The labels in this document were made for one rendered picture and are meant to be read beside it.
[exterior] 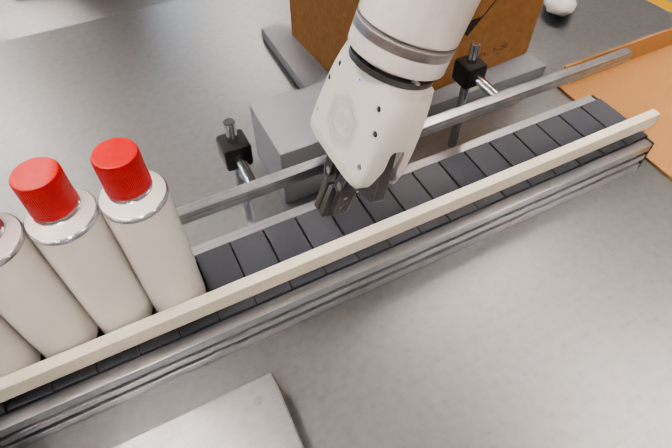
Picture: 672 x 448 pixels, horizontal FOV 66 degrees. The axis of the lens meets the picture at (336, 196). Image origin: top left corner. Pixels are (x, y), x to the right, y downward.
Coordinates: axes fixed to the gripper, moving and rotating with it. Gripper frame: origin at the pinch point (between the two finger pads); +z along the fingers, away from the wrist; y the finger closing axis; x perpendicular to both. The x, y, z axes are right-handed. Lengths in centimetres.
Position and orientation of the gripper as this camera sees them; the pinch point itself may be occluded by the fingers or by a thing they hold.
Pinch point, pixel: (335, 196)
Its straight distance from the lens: 52.1
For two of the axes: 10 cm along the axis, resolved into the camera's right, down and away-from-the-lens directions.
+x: 8.4, -1.0, 5.3
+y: 4.5, 6.8, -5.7
